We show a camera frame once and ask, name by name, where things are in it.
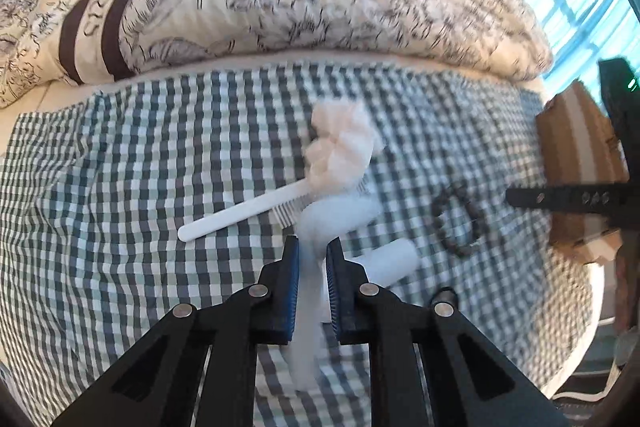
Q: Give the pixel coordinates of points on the white bottle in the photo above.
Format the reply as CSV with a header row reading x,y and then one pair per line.
x,y
395,257

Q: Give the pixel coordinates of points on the white plastic rack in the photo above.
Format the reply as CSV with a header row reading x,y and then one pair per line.
x,y
340,217

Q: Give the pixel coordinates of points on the crumpled white tissue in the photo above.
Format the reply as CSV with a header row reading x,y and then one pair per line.
x,y
340,147

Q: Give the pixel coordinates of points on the green white checked cloth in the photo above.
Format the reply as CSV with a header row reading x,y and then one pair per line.
x,y
125,182

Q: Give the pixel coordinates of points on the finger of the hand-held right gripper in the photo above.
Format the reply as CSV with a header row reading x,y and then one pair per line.
x,y
560,197

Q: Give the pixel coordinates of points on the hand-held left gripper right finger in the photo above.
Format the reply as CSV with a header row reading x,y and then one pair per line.
x,y
336,292

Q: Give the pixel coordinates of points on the cardboard box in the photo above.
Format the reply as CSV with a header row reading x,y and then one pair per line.
x,y
570,142

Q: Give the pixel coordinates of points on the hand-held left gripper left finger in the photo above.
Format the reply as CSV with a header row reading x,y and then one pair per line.
x,y
287,287

